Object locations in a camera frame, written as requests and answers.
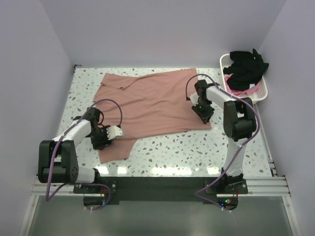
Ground black garment in basket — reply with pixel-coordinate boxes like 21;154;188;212
224;49;269;90

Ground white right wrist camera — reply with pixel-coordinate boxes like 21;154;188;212
186;92;199;106

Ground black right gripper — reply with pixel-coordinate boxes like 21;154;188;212
192;99;215;124

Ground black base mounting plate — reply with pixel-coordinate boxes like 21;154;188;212
73;177;249;206

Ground salmon pink t shirt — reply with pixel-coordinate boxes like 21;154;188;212
94;68;211;163

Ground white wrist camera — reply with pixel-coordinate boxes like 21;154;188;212
186;92;199;106
106;126;124;140

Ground white perforated laundry basket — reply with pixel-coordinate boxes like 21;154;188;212
220;54;268;104

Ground bright pink garment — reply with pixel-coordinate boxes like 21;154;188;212
224;74;261;97

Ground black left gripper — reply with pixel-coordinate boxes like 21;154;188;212
88;126;113;150

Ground aluminium table edge rail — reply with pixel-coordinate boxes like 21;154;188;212
254;104;278;177

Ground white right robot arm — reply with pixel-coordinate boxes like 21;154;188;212
189;80;257;193

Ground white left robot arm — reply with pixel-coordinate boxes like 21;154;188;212
37;108;114;193

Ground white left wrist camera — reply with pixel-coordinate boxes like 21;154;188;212
106;126;124;140

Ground aluminium front frame rail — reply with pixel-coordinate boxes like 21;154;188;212
31;176;292;197

